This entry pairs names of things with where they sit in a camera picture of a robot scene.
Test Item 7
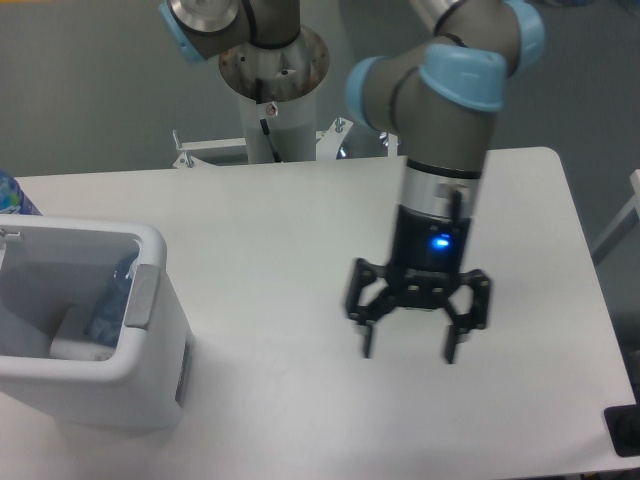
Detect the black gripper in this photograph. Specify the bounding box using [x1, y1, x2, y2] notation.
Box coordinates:
[344, 205, 492, 364]

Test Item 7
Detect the clear crushed plastic bottle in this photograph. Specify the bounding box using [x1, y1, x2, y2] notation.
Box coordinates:
[84, 253, 138, 348]

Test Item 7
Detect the white plastic wrapper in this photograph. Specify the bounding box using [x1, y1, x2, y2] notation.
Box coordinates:
[49, 305, 116, 361]

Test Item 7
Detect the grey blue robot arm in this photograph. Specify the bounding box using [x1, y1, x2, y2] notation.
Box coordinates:
[159, 1, 545, 362]

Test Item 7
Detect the white plastic trash can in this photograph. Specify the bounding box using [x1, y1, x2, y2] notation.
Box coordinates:
[1, 215, 195, 428]

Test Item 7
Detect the black table clamp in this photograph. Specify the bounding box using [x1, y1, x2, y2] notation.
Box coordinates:
[604, 404, 639, 458]

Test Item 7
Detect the blue patterned bottle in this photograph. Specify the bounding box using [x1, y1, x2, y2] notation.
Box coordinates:
[0, 171, 41, 215]

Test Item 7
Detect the white upright clamp post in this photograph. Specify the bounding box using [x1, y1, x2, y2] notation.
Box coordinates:
[378, 131, 400, 157]

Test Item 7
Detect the white right base bracket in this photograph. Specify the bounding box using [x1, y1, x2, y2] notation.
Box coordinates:
[316, 117, 353, 161]

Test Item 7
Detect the white base bracket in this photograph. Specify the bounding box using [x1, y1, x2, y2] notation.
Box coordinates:
[172, 130, 248, 169]
[316, 117, 353, 161]

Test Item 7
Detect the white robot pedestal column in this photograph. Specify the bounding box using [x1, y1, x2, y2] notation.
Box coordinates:
[218, 25, 331, 164]

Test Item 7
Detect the white frame at right edge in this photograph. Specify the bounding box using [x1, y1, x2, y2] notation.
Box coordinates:
[591, 170, 639, 265]

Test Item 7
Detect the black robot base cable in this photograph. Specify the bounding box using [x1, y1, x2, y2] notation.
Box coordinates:
[254, 77, 282, 164]

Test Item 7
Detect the white left base bracket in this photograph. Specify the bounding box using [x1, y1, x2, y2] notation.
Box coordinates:
[172, 130, 248, 169]

